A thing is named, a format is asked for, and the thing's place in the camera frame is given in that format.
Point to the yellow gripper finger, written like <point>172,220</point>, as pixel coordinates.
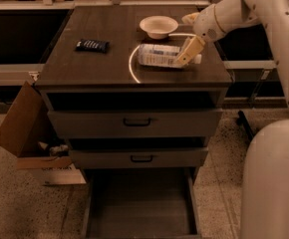
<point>190,19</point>
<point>191,47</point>

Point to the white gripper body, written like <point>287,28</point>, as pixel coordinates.
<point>205,24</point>

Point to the clear plastic water bottle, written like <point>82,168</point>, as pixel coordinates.
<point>159,56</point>

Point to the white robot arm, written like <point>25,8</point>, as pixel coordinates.
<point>265,186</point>

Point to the dark wooden drawer cabinet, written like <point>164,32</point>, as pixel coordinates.
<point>91,82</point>

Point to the top grey drawer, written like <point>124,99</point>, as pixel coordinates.
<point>135,124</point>

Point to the grey drawer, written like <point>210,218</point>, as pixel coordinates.
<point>148,158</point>
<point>135,124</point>

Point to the middle grey drawer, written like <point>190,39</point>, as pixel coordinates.
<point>148,158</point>

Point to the open bottom drawer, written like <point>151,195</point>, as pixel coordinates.
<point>145,203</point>

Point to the white bowl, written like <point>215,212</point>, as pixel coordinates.
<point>158,27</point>

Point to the black wheeled stand leg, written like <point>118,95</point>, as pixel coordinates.
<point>242,120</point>

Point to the dark snack bar packet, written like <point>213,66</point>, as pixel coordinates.
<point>91,45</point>

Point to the open cardboard box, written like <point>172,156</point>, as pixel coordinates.
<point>27,133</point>

